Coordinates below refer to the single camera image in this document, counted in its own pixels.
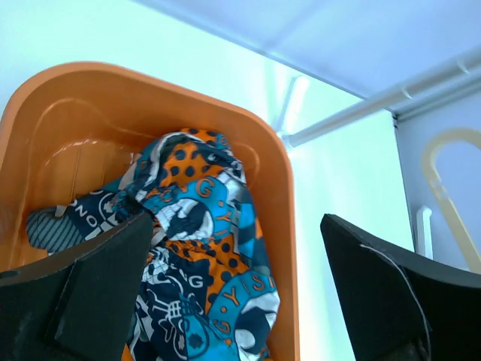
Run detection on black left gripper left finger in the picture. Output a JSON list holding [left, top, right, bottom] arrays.
[[1, 213, 153, 360]]

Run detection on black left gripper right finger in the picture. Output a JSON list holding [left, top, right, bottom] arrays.
[[320, 214, 480, 360]]

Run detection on blue orange patterned shorts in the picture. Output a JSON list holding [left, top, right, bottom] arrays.
[[26, 128, 280, 360]]

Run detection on beige wooden hanger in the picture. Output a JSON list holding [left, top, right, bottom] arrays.
[[420, 128, 480, 274]]

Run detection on orange plastic basket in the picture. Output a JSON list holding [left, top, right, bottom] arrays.
[[1, 62, 300, 360]]

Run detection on silver white clothes rack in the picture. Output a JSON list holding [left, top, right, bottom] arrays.
[[272, 44, 481, 260]]

